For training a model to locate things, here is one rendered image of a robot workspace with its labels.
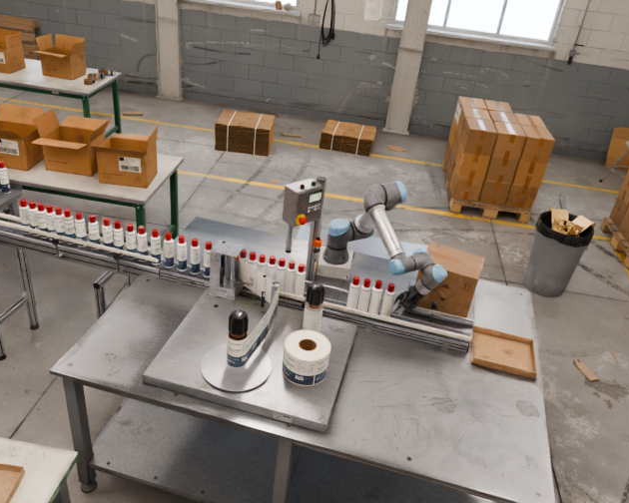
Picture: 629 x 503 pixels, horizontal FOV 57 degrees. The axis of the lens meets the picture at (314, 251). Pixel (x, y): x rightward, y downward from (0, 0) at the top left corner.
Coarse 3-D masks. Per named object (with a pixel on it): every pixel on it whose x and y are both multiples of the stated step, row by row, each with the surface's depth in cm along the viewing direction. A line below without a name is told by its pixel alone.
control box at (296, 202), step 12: (312, 180) 285; (288, 192) 277; (300, 192) 273; (312, 192) 278; (288, 204) 280; (300, 204) 276; (312, 204) 282; (288, 216) 282; (300, 216) 280; (312, 216) 286
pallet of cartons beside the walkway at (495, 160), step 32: (480, 128) 566; (512, 128) 577; (544, 128) 586; (448, 160) 655; (480, 160) 575; (512, 160) 572; (544, 160) 569; (448, 192) 642; (480, 192) 596; (512, 192) 589
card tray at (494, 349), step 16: (480, 336) 298; (496, 336) 299; (512, 336) 297; (480, 352) 287; (496, 352) 288; (512, 352) 290; (528, 352) 291; (496, 368) 278; (512, 368) 275; (528, 368) 281
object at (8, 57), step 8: (0, 32) 602; (8, 32) 601; (16, 32) 600; (0, 40) 604; (8, 40) 579; (16, 40) 590; (0, 48) 579; (8, 48) 582; (16, 48) 593; (0, 56) 583; (8, 56) 584; (16, 56) 595; (0, 64) 588; (8, 64) 586; (16, 64) 597; (24, 64) 610; (0, 72) 592; (8, 72) 591
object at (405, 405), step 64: (256, 256) 340; (128, 320) 281; (512, 320) 313; (128, 384) 246; (384, 384) 262; (448, 384) 266; (512, 384) 271; (320, 448) 229; (384, 448) 231; (448, 448) 235; (512, 448) 238
